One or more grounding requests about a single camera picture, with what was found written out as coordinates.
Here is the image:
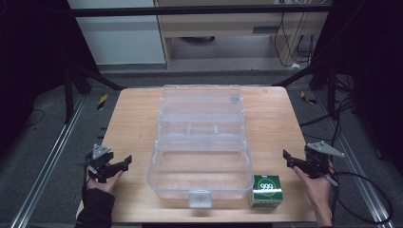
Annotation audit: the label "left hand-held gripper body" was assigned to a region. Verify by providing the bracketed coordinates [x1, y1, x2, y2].
[85, 143, 115, 184]

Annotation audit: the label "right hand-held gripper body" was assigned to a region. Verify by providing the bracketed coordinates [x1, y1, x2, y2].
[303, 141, 346, 179]

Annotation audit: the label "person's left hand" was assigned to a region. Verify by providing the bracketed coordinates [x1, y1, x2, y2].
[86, 169, 125, 195]

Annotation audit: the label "person's right hand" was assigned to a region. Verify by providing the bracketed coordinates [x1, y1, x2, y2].
[292, 161, 335, 211]

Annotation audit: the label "green and white carton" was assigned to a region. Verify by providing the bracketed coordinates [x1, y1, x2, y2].
[249, 174, 284, 209]

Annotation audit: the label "yellow and black floor tape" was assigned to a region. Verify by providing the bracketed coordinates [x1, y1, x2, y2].
[96, 93, 109, 111]
[299, 90, 318, 105]

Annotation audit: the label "black metal stand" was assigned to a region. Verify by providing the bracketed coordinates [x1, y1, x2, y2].
[273, 62, 338, 122]
[62, 62, 125, 125]

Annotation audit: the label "clear plastic storage box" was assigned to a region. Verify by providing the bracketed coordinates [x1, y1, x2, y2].
[145, 84, 255, 209]

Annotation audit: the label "white cabinet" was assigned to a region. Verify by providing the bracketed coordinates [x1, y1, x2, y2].
[67, 0, 166, 67]

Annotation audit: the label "light wooden desk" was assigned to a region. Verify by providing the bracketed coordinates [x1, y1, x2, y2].
[154, 0, 331, 69]

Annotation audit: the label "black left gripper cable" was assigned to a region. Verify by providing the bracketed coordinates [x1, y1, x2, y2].
[81, 164, 90, 207]

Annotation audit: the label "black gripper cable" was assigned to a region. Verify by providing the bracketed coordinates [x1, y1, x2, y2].
[326, 171, 394, 226]
[81, 164, 90, 207]

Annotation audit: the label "aluminium floor rail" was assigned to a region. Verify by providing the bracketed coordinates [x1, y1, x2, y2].
[313, 91, 395, 228]
[9, 94, 87, 228]

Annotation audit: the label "black floor cables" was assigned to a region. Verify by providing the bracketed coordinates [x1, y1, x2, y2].
[298, 74, 357, 143]

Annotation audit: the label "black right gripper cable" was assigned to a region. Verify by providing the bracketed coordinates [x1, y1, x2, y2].
[326, 171, 394, 226]

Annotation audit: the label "black hanging cables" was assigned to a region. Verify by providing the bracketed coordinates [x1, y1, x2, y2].
[273, 11, 316, 68]

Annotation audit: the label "black horizontal frame bar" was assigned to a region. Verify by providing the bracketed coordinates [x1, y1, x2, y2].
[67, 5, 335, 18]

